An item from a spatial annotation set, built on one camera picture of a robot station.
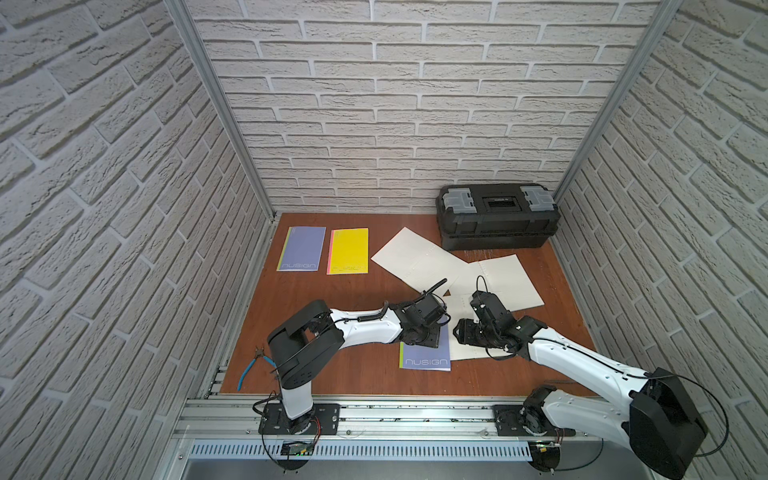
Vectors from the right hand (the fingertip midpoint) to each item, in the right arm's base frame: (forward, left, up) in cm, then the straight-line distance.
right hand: (462, 333), depth 84 cm
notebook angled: (+29, +9, -5) cm, 31 cm away
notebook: (-5, +13, -3) cm, 14 cm away
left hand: (0, +7, -2) cm, 7 cm away
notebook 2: (+20, -20, -4) cm, 29 cm away
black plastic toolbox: (+35, -17, +12) cm, 40 cm away
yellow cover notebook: (+34, +35, -2) cm, 49 cm away
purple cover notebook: (+37, +52, -3) cm, 65 cm away
